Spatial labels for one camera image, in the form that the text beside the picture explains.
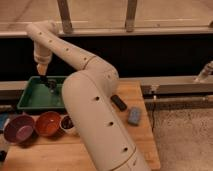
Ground black brush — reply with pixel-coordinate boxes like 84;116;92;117
40;75;57;89

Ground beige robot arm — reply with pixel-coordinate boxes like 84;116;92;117
26;21;151;171

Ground green plastic tray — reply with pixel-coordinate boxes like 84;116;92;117
17;76;65;111

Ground orange bowl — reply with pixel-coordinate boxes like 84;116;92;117
35;111;61;137

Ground white cup with dark contents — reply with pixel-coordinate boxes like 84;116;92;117
60;115;77;135

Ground blue object at left edge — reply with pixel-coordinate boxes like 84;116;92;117
0;113;9;131

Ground purple bowl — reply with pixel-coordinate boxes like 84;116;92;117
4;115;35;143

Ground black rectangular block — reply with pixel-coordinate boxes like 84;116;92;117
111;95;127;111

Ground dark object bottom left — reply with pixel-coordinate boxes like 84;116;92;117
0;144;8;162

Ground blue sponge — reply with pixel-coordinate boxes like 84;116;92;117
128;107;141;126

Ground white pipe fitting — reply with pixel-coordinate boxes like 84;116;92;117
195;61;213;83

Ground left wooden post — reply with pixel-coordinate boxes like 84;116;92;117
57;0;73;34

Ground wooden post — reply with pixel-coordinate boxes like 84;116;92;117
125;0;137;32
57;0;73;34

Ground right wooden post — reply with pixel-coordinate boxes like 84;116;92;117
125;0;137;32

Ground metal rail beam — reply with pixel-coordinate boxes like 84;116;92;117
139;74;213;95

